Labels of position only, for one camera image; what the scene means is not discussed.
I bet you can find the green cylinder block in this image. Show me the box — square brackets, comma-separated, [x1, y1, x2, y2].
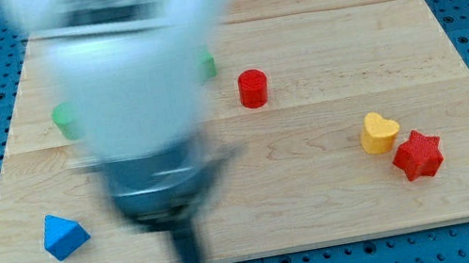
[51, 102, 84, 140]

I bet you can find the yellow heart block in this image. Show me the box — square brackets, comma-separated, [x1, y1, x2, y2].
[360, 112, 400, 155]

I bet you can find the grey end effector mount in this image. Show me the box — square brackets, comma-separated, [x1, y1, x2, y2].
[69, 126, 250, 247]

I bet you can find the blue triangle block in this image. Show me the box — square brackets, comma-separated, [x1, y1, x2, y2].
[43, 214, 90, 261]

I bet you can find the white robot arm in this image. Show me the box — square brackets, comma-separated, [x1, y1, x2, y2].
[0, 0, 237, 263]

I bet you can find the green cube block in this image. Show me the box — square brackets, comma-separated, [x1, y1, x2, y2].
[200, 50, 218, 82]

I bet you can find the red star block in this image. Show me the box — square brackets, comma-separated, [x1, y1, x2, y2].
[393, 130, 445, 181]

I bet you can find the wooden board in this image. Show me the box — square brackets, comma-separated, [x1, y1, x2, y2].
[0, 0, 469, 263]

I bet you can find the red cylinder block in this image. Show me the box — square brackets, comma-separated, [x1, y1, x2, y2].
[237, 69, 268, 108]

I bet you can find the black pusher stick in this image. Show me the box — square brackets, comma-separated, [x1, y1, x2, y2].
[170, 218, 203, 263]

